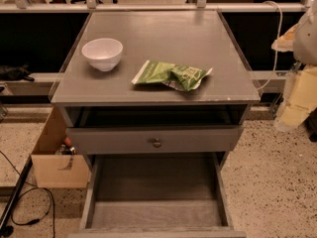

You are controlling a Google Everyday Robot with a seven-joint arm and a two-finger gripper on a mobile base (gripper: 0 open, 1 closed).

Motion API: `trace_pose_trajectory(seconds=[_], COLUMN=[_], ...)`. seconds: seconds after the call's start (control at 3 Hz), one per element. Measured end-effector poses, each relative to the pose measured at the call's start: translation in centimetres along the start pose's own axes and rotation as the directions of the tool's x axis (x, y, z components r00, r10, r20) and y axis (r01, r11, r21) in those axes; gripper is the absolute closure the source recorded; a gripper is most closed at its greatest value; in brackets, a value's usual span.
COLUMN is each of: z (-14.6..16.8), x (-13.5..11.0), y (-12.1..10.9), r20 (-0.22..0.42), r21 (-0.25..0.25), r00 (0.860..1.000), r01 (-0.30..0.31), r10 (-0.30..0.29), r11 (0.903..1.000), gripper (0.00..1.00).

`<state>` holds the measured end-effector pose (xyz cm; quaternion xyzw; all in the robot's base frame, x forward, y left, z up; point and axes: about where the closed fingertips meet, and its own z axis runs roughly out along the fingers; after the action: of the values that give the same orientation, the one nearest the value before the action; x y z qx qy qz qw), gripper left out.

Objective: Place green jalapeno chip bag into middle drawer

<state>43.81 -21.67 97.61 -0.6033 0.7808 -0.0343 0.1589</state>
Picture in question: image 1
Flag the black floor cable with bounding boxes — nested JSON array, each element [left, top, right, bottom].
[[0, 149, 56, 238]]

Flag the cardboard box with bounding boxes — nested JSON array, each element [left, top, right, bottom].
[[31, 108, 90, 188]]

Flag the white hanging cable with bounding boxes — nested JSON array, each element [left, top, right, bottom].
[[255, 0, 284, 92]]

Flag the round metal drawer knob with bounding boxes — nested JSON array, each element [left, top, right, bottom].
[[153, 138, 161, 148]]

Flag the grey wooden drawer cabinet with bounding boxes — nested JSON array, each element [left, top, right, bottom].
[[48, 9, 263, 238]]

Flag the white bowl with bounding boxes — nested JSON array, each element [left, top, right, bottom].
[[81, 38, 123, 71]]

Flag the green jalapeno chip bag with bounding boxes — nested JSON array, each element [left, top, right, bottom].
[[132, 60, 213, 92]]

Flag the black object on ledge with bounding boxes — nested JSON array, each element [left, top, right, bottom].
[[0, 64, 35, 81]]

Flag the closed grey top drawer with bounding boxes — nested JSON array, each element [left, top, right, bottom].
[[66, 126, 243, 155]]

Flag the items inside cardboard box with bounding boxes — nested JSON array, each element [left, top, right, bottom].
[[55, 137, 76, 155]]

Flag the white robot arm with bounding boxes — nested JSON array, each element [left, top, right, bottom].
[[271, 1, 317, 132]]

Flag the open grey middle drawer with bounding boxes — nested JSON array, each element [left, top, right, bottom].
[[67, 153, 247, 238]]

